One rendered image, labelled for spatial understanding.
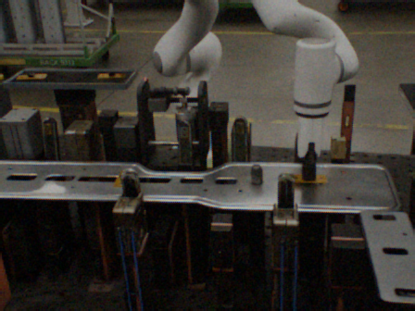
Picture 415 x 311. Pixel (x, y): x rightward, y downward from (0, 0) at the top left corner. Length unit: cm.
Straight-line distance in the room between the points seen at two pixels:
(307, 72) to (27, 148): 82
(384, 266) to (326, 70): 42
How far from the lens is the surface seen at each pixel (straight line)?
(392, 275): 108
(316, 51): 117
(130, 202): 120
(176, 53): 170
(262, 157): 213
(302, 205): 125
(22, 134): 158
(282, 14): 124
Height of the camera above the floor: 166
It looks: 27 degrees down
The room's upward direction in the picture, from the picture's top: 3 degrees counter-clockwise
